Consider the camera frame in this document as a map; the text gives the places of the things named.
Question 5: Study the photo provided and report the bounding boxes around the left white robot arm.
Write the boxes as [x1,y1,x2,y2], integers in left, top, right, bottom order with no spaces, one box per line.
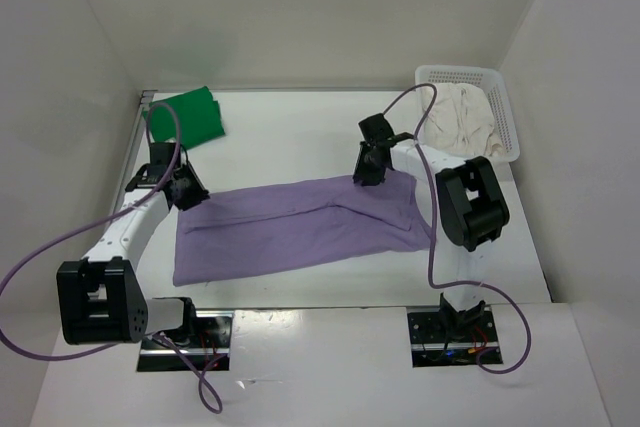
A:
[56,142,209,347]

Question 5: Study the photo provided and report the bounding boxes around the green t shirt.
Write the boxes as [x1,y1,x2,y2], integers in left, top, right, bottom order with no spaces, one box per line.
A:
[147,86,226,151]

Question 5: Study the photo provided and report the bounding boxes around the purple t shirt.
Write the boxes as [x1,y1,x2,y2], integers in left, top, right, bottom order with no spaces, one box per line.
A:
[173,172,431,287]

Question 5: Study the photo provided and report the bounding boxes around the white plastic basket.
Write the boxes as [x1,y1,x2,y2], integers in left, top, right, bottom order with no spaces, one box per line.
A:
[414,65,520,163]

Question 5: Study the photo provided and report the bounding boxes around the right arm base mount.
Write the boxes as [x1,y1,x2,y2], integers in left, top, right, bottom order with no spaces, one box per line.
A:
[406,307,503,368]

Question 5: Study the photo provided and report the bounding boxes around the white cloth in basket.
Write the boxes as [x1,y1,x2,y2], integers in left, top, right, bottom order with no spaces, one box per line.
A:
[419,83,506,158]

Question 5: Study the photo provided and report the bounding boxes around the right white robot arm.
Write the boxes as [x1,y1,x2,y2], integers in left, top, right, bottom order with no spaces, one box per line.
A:
[353,113,510,340]

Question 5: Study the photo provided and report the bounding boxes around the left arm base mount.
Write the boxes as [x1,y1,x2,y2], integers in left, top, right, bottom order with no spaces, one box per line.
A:
[136,309,234,373]

